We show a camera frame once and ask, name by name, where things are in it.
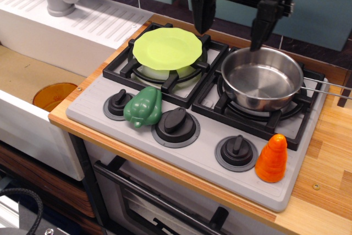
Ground orange sink drain plug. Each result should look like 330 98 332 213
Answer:
32 83 78 112

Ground black left stove knob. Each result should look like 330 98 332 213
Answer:
103 89 134 121

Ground black burner grate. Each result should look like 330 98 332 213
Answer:
103 23 229 108
192 59 325 151

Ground black middle stove knob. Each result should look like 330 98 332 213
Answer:
151 107 200 149

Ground black stove knob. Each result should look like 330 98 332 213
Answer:
103 89 134 121
151 107 200 149
215 135 259 173

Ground white toy sink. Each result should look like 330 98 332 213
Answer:
1 0 151 181

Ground black right stove knob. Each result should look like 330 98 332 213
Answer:
215 135 259 173

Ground black right burner grate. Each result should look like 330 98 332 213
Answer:
192 59 325 151

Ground toy oven door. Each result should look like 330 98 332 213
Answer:
91 156 279 234

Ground stainless steel pan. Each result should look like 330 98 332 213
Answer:
221 48 351 112

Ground grey toy stove top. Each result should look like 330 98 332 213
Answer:
66 76 326 212

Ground black braided cable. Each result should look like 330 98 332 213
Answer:
0 187 45 235

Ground orange toy carrot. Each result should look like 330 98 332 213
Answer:
255 134 288 183

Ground green toy bell pepper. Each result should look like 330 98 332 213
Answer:
123 86 162 128

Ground light green plastic plate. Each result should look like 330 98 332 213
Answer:
133 28 202 70

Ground black left burner grate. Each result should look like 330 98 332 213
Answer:
103 23 229 108

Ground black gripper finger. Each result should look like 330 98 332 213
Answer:
250 0 284 51
191 0 216 34

